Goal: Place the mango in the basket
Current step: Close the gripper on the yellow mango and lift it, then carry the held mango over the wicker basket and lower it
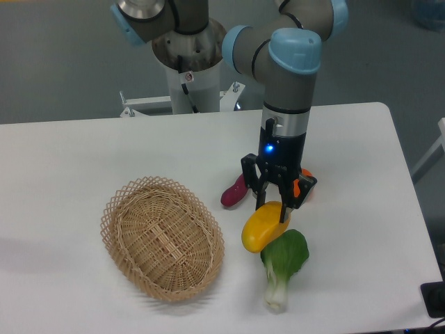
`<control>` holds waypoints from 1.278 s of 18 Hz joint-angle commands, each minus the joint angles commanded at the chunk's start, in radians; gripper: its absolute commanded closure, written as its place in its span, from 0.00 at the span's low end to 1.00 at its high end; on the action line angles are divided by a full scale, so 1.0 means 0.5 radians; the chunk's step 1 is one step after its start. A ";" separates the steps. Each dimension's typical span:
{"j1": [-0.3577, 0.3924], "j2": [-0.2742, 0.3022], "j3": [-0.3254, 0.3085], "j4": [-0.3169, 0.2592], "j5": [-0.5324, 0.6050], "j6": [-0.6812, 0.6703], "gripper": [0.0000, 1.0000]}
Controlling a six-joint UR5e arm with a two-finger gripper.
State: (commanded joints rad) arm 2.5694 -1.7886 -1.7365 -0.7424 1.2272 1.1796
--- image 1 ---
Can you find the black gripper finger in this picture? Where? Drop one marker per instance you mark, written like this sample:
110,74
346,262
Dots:
258,185
289,203

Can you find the green bok choy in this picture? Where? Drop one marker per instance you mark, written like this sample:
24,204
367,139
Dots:
282,258

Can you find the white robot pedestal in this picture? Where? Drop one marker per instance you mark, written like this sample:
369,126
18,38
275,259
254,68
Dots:
192,68

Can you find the yellow mango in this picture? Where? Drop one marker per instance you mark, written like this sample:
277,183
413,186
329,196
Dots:
263,227

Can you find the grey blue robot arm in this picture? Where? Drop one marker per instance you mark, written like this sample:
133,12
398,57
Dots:
284,56

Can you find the orange carrot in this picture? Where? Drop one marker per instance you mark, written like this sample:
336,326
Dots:
303,185

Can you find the black device at table edge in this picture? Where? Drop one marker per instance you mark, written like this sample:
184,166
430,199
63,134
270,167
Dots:
433,297

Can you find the blue container in background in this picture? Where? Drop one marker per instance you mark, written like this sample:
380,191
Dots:
428,13

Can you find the purple sweet potato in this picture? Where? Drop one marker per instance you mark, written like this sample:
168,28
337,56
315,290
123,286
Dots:
235,193

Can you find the white frame at right edge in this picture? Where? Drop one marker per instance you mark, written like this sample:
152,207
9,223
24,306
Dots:
432,155

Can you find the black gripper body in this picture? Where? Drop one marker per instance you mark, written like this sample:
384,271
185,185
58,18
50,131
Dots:
280,156

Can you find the woven wicker basket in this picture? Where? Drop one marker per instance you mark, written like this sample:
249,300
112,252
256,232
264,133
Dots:
163,238

